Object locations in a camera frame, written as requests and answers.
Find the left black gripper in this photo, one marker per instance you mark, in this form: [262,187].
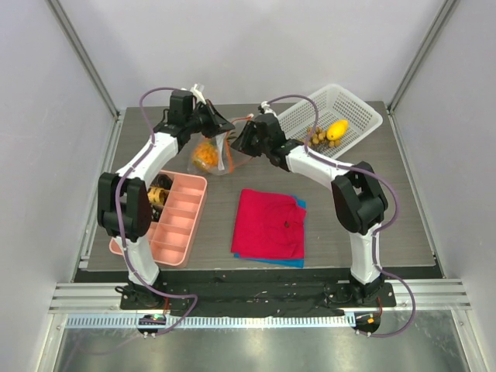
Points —
[218,124]

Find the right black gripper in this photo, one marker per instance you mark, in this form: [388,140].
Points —
[251,136]

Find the clear zip top bag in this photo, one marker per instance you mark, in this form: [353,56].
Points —
[239,159]

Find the fake pineapple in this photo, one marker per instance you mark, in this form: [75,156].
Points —
[214,155]

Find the fake brown longan bunch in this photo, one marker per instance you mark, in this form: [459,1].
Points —
[319,139]

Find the fake yellow mango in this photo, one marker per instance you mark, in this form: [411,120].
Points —
[337,130]

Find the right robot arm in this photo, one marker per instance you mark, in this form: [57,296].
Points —
[358,198]

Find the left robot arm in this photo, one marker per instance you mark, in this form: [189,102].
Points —
[124,209]

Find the dark brown rolled cloth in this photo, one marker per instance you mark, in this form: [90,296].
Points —
[162,181]

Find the red folded shirt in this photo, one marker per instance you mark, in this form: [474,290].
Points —
[269,224]

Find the white plastic basket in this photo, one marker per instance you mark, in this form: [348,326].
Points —
[330,105]

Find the black white rolled cloth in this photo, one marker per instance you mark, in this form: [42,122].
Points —
[156,213]

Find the pink compartment tray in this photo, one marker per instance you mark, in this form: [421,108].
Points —
[171,239]

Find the blue folded shirt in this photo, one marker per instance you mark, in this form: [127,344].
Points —
[286,262]

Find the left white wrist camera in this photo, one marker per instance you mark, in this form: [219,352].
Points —
[197,91]

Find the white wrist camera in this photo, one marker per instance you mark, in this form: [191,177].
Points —
[197,91]
[265,108]

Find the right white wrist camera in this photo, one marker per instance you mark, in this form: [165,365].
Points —
[265,108]

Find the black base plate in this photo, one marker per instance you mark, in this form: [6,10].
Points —
[257,293]

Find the white slotted cable duct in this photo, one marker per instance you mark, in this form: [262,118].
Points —
[155,321]

